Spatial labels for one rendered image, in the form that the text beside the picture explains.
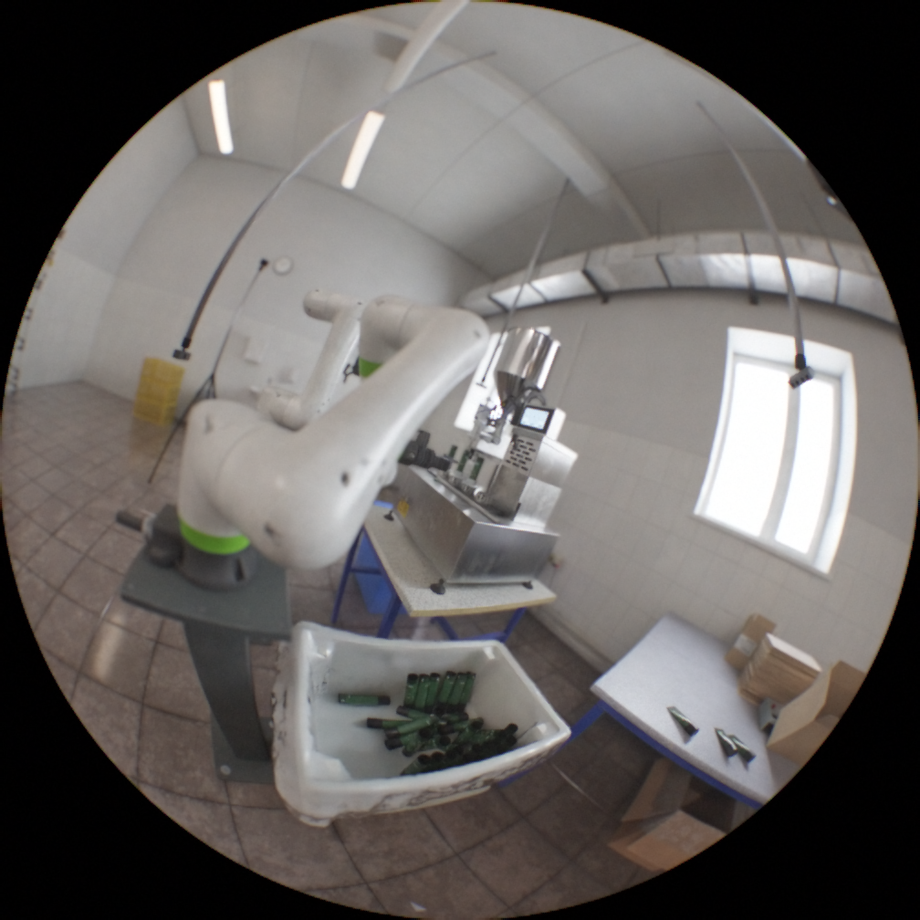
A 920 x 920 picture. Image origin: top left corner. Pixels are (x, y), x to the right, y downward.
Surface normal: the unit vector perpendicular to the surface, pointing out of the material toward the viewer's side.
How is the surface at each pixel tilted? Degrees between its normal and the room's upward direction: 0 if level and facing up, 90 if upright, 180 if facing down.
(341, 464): 52
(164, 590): 0
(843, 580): 90
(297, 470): 41
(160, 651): 0
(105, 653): 0
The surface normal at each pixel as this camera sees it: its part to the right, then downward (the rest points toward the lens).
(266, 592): 0.37, -0.92
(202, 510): 0.40, 0.23
